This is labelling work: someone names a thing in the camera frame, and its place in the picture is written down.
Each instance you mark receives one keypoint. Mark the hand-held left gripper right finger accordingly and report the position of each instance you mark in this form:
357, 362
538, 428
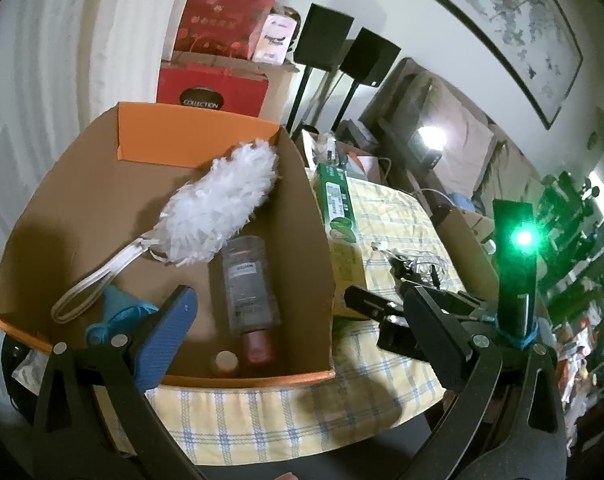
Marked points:
433, 332

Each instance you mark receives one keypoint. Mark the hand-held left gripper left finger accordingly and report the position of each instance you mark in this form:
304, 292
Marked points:
165, 340

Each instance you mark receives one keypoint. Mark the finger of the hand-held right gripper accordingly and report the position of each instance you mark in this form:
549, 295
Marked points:
367, 301
397, 340

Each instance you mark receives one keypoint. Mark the earphones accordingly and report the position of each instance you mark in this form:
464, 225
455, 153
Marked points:
379, 246

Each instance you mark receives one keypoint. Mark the small bottle beige cap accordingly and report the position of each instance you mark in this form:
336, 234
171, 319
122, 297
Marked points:
225, 361

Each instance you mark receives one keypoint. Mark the orange cardboard box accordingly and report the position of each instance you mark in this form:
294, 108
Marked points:
292, 260

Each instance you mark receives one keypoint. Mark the green and yellow carton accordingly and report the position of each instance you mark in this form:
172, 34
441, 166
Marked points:
339, 210

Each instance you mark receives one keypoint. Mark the clear bottle pink cap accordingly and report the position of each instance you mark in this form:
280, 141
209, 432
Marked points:
247, 285

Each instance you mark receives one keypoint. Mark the white fluffy duster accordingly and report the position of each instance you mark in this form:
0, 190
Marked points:
216, 200

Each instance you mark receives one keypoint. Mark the large open cardboard box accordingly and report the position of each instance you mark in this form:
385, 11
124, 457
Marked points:
462, 255

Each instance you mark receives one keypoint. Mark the leafy houseplant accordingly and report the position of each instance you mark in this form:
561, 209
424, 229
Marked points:
582, 260

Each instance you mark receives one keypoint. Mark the light blue round object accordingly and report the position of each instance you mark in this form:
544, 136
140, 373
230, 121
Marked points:
464, 202

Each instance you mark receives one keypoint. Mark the pile of colourful packets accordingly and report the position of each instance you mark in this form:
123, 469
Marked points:
577, 360

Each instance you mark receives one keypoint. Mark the beige sofa cushion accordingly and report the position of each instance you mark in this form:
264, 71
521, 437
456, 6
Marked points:
512, 175
462, 130

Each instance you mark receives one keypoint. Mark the white plastic wrapper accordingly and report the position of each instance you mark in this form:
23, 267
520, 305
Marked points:
27, 369

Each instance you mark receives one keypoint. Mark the small cluttered cardboard box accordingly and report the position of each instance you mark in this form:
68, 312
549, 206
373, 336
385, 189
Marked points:
362, 160

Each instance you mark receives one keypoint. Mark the small black lit lamp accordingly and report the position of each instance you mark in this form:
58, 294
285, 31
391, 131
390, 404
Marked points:
427, 152

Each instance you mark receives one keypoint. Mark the black trash bag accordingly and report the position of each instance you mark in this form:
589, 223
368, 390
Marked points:
9, 355

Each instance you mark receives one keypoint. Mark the clear plastic packaging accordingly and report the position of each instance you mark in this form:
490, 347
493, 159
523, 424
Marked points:
322, 145

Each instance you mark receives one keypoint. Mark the dark wooden sofa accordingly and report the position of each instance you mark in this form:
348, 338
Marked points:
387, 105

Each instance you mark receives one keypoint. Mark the black speaker stand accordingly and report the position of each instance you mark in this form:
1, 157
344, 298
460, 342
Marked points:
344, 105
299, 100

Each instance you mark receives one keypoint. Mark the framed ink painting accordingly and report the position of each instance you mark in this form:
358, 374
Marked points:
517, 25

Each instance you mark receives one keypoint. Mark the red collection paper bag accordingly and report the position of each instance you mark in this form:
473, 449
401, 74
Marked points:
201, 87

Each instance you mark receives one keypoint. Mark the pink tissue pack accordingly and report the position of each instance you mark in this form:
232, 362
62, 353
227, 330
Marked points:
274, 40

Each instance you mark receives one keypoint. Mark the white curtain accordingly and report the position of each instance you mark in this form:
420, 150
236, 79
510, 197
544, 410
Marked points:
56, 85

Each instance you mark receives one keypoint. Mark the brown woven basket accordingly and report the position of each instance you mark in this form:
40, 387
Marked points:
288, 14

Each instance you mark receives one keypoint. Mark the red gift bag gold print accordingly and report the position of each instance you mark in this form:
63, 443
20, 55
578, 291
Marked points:
216, 20

